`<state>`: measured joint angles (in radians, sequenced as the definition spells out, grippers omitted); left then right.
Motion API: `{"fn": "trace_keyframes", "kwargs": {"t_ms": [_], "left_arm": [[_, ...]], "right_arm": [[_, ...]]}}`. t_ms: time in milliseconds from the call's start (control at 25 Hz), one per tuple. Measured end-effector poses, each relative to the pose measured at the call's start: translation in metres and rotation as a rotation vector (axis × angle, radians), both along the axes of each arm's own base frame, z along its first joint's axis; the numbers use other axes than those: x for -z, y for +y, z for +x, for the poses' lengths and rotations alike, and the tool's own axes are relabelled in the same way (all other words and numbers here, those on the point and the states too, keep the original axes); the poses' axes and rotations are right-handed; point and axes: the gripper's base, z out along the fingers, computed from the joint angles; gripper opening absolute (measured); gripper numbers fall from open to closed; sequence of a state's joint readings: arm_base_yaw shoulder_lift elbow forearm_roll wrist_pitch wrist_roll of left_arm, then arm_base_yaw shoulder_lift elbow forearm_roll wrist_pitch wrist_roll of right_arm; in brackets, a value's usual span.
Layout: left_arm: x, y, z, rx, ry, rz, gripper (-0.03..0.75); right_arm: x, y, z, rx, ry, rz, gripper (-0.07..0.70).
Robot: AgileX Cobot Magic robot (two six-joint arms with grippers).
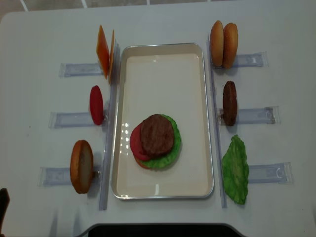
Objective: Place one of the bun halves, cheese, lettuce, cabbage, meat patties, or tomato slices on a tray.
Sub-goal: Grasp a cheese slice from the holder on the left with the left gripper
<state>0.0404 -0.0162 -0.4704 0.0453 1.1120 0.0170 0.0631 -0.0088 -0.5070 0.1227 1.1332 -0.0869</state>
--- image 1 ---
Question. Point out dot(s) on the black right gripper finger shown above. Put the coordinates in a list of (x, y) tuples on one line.
[(4, 202)]

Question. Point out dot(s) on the orange cheese slice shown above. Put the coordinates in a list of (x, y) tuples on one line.
[(102, 51), (111, 56)]

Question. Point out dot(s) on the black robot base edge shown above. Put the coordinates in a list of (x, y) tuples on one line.
[(163, 230)]

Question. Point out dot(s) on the standing red tomato slice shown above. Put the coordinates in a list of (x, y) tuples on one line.
[(96, 105)]

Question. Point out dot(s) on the tomato slice on tray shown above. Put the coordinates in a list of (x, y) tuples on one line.
[(136, 144)]

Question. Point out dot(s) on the lettuce leaf on tray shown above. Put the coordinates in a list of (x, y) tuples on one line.
[(173, 154)]

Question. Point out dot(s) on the meat patty on tray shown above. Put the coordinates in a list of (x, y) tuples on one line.
[(157, 136)]

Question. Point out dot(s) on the standing green lettuce leaf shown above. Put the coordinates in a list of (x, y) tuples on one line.
[(235, 171)]

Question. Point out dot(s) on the standing brown meat patty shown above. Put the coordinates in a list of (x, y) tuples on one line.
[(229, 103)]

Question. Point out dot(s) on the clear acrylic rack left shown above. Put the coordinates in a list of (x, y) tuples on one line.
[(61, 176)]

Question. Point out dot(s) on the clear acrylic rack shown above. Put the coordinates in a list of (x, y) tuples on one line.
[(258, 174), (61, 176)]

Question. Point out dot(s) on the standing bun half left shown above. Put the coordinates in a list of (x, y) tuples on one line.
[(81, 166)]

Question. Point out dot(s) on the white rectangular metal tray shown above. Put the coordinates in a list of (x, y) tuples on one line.
[(164, 79)]

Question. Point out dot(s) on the standing bun left of pair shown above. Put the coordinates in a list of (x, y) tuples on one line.
[(217, 43)]

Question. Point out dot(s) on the standing bun of pair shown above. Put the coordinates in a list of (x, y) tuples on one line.
[(230, 45), (217, 43)]

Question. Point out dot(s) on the clear acrylic rack right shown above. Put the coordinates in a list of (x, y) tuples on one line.
[(258, 174)]

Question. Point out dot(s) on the standing bun right of pair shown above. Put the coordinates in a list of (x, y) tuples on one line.
[(230, 45)]

